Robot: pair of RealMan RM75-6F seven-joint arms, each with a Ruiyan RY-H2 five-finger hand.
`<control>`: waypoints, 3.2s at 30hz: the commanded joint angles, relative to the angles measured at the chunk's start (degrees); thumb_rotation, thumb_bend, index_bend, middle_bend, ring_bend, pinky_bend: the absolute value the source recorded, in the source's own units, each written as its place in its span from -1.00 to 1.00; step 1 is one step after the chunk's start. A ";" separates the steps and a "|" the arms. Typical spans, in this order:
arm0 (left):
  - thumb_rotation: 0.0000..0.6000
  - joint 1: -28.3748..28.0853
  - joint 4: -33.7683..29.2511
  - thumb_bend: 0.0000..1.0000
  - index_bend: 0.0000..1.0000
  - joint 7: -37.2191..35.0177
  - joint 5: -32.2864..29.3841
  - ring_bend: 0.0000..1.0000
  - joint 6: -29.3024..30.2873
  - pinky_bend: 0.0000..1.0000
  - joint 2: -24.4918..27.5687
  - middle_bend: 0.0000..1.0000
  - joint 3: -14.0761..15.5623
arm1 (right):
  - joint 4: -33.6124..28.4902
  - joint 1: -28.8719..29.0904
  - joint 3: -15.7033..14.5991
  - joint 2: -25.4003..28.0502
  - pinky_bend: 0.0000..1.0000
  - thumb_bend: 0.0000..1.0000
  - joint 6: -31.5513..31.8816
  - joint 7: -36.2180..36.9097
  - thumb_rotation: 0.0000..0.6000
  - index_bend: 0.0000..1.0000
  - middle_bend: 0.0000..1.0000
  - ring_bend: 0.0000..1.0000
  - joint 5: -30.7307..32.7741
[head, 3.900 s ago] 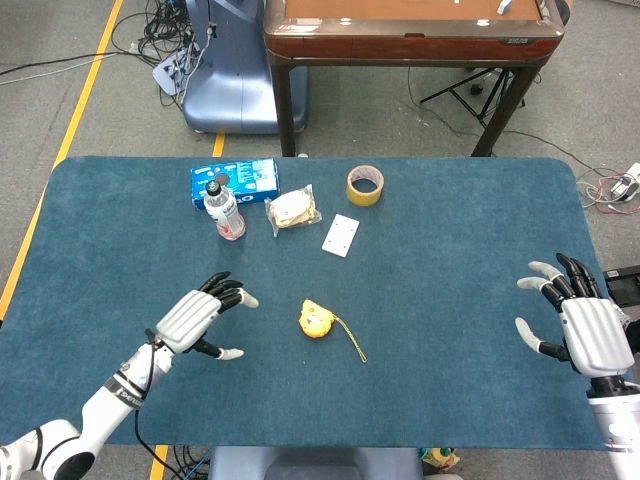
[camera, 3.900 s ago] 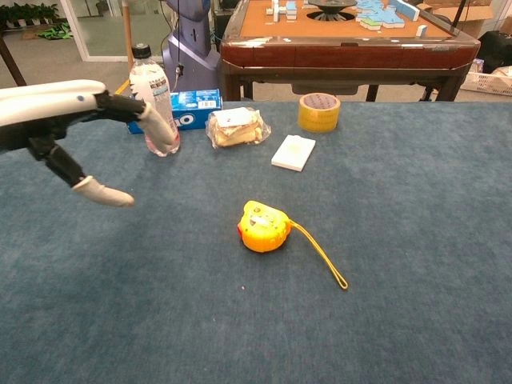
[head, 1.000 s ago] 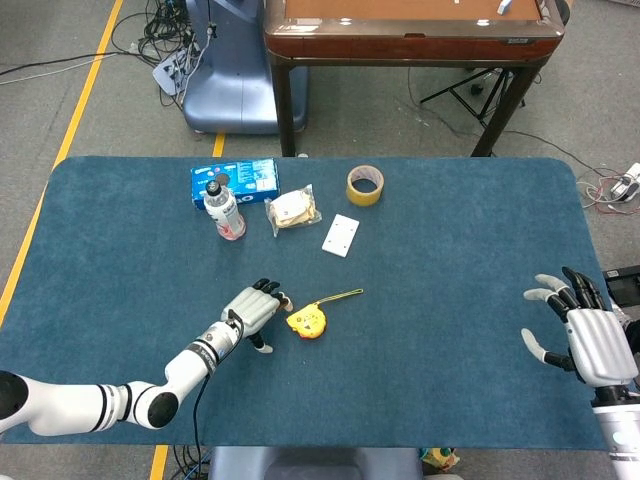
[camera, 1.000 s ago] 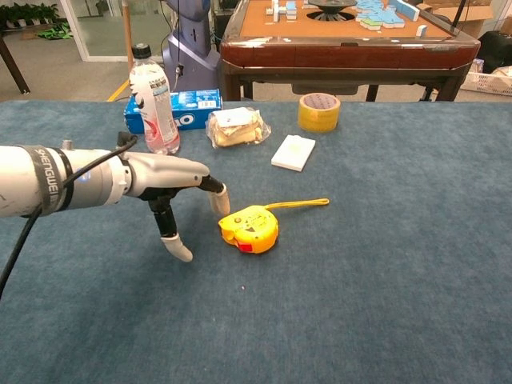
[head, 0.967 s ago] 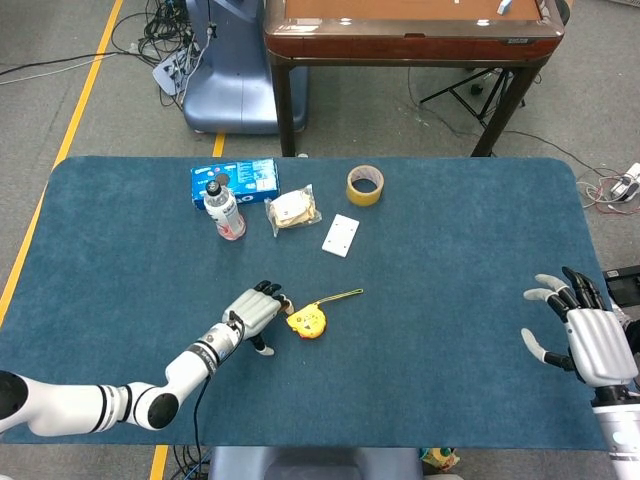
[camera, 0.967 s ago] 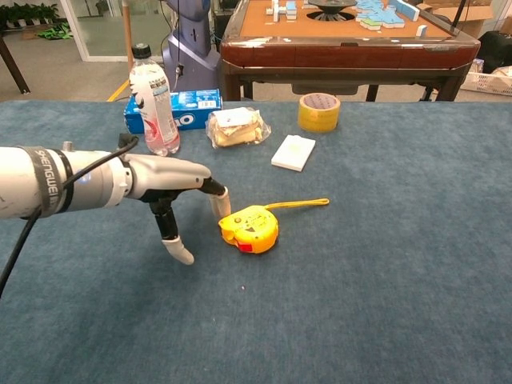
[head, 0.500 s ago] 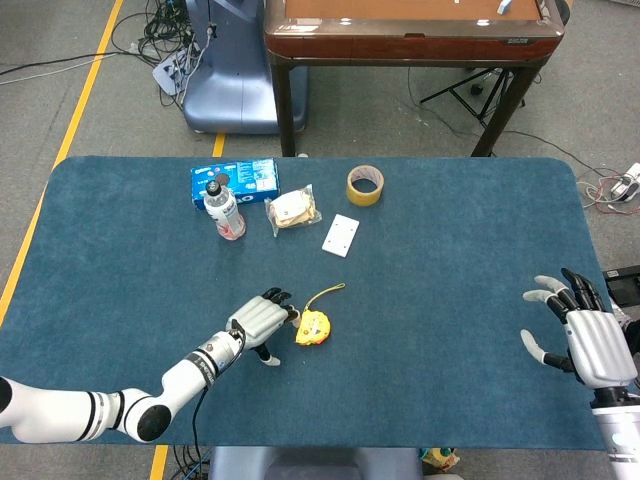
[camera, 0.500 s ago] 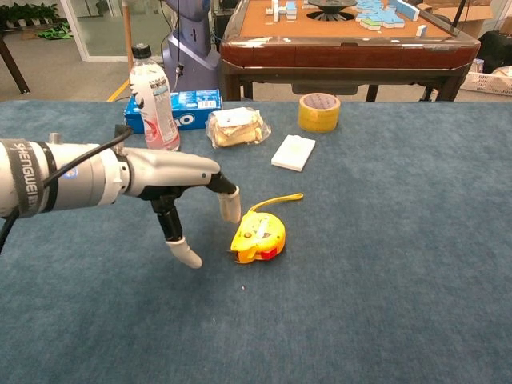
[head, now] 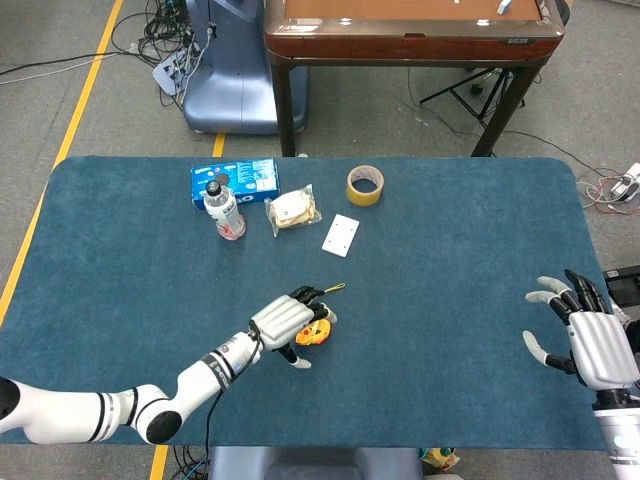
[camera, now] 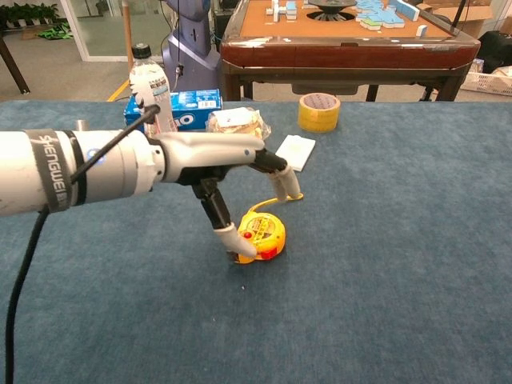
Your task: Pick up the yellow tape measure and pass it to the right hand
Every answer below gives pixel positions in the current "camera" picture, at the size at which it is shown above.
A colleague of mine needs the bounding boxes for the small white blue tile cluster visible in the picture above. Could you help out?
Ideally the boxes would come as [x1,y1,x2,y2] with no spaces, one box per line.
[265,0,299,22]

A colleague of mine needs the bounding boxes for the white switch plate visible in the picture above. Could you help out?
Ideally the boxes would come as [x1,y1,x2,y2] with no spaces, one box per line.
[274,134,317,173]

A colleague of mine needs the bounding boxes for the brown mahjong table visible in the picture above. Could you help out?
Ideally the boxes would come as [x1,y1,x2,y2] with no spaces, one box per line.
[219,0,482,103]

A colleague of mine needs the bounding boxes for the green potted plants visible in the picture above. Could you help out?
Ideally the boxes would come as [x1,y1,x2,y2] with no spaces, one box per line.
[0,2,60,30]

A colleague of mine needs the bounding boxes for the yellow packing tape roll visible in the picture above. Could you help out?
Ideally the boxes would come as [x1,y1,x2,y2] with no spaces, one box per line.
[298,92,342,134]

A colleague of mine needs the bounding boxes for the cardboard box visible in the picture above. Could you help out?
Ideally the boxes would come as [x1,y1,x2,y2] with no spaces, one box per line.
[422,0,498,38]

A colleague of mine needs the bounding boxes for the bread in clear wrapper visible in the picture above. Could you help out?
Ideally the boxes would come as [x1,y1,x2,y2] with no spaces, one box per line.
[206,106,273,142]

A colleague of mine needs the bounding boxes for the dark wooden table leg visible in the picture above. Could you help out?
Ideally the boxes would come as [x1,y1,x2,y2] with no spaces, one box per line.
[0,34,31,95]

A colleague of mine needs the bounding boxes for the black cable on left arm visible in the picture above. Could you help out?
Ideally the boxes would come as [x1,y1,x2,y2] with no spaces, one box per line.
[3,103,162,384]

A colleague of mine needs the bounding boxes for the clear plastic drink bottle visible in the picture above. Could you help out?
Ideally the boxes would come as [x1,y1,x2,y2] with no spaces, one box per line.
[128,43,179,135]

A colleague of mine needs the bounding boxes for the black bag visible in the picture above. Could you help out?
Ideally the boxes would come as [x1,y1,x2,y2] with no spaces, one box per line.
[477,30,512,75]

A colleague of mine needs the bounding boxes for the yellow tape measure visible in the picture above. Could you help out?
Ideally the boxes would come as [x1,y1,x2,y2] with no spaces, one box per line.
[234,193,305,266]

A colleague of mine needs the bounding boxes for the black mahjong table centre dial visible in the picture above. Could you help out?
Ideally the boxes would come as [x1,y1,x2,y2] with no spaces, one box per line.
[306,0,358,22]

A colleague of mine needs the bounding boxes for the large white blue tile pile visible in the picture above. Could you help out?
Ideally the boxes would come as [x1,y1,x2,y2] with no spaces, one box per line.
[354,0,422,31]

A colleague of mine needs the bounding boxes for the green cloth on floor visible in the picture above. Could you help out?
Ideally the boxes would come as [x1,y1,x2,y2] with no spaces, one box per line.
[37,22,76,41]

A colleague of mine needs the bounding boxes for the white plastic basket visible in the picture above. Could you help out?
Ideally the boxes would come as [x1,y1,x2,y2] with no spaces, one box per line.
[459,67,512,98]

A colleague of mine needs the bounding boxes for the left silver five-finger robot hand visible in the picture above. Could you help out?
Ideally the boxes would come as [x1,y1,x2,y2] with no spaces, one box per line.
[150,131,302,259]

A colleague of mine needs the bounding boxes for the blue Oreo cookie box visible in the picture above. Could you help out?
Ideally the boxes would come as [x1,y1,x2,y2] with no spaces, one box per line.
[123,88,223,131]

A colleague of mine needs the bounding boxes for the wooden pole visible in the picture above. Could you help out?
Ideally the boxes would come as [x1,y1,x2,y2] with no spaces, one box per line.
[121,0,135,72]

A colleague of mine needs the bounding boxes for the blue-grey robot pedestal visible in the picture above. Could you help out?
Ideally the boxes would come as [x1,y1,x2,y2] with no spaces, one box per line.
[161,0,223,102]

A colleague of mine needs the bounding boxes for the blue felt table mat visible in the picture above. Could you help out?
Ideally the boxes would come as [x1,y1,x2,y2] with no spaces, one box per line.
[0,99,512,384]

